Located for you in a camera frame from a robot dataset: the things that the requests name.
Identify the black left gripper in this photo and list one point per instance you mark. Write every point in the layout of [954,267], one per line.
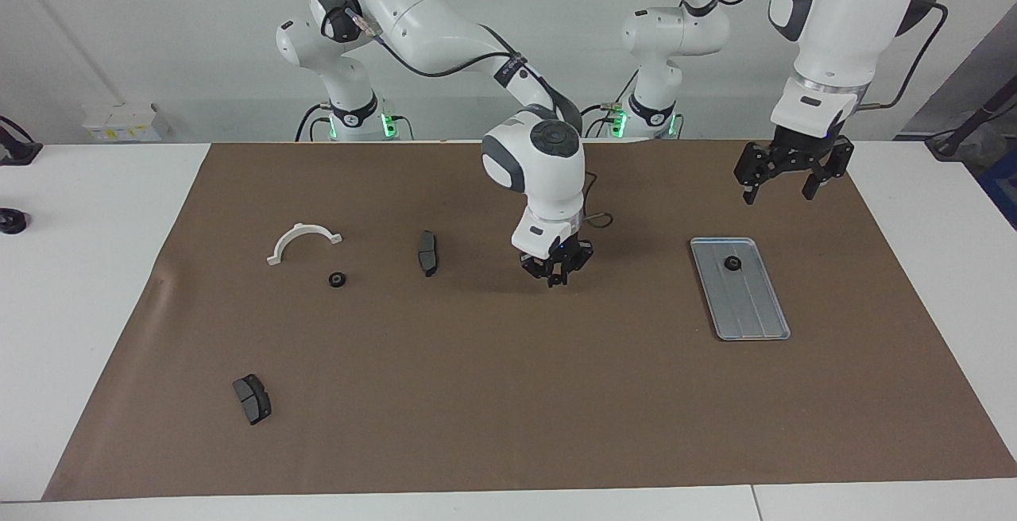
[798,152]

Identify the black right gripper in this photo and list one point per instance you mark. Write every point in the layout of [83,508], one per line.
[564,255]

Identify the small black bearing gear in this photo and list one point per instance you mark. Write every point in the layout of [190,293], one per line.
[558,282]

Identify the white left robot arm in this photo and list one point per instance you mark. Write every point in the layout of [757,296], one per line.
[834,28]

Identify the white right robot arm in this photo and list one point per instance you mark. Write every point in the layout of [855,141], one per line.
[429,21]

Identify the silver metal tray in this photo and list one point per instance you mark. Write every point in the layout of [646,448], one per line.
[747,306]

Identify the brown paper mat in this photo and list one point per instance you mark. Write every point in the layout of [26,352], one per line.
[556,394]

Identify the long grey brake pad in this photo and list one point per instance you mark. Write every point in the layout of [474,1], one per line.
[427,251]

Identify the black stand pole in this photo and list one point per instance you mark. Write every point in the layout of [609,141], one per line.
[949,144]

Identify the blue crate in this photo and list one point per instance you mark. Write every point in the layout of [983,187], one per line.
[1003,187]

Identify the short dark brake pad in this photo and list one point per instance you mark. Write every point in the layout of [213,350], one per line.
[253,400]

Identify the white power strip box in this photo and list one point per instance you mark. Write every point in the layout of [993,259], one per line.
[119,120]

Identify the black round knob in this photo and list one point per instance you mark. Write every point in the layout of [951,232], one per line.
[12,221]

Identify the black table clamp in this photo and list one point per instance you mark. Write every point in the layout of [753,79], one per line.
[20,152]

